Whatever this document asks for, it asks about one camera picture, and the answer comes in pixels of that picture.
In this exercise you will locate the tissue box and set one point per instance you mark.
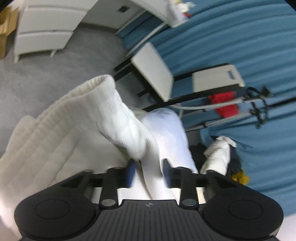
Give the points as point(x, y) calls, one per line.
point(182, 5)

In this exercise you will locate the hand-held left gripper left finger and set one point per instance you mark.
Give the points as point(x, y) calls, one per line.
point(131, 173)

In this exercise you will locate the white dressing table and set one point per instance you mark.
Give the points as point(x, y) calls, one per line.
point(46, 39)

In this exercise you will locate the red cloth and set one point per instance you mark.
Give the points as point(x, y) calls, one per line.
point(225, 104)

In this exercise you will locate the pile of clothes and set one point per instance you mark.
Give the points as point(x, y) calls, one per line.
point(234, 160)

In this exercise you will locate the pastel bed blanket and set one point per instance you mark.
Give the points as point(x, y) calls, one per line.
point(290, 228)

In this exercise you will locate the white striped pants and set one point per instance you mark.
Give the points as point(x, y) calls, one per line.
point(81, 129)

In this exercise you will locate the cardboard box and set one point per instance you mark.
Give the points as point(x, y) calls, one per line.
point(5, 30)

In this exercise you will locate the white black-framed chair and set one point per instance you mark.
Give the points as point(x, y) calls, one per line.
point(155, 69)

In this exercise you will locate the silver tripod stand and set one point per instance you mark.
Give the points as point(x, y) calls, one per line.
point(252, 104)

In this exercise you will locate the mustard yellow cloth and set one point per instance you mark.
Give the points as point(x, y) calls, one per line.
point(241, 177)

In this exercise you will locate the white and black jacket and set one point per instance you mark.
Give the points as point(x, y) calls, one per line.
point(218, 153)

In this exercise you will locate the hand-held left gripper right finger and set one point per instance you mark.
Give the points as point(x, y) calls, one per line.
point(166, 172)

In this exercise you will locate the blue curtain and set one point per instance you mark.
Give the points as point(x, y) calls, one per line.
point(266, 162)
point(219, 39)

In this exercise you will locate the black wall outlet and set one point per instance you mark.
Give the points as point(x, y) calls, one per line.
point(122, 9)

